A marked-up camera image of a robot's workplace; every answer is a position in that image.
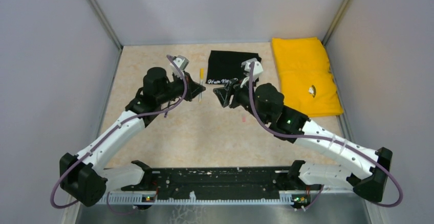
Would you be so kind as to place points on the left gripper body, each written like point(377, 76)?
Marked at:
point(177, 87)

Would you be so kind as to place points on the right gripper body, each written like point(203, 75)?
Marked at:
point(241, 96)

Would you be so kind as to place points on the white yellow marker pen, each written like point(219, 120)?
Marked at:
point(201, 84)

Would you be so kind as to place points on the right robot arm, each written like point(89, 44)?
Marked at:
point(360, 169)

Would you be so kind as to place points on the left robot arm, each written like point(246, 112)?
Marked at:
point(118, 137)

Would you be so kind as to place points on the black folded t-shirt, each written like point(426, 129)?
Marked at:
point(226, 65)

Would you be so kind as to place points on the yellow folded t-shirt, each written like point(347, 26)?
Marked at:
point(305, 76)

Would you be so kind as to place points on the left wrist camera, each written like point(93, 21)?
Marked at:
point(179, 62)

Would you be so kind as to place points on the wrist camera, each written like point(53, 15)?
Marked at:
point(179, 62)
point(252, 69)

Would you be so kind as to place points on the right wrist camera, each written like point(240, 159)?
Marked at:
point(252, 69)

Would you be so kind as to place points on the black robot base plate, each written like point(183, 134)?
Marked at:
point(220, 183)

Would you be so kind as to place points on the aluminium frame rail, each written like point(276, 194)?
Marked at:
point(141, 198)

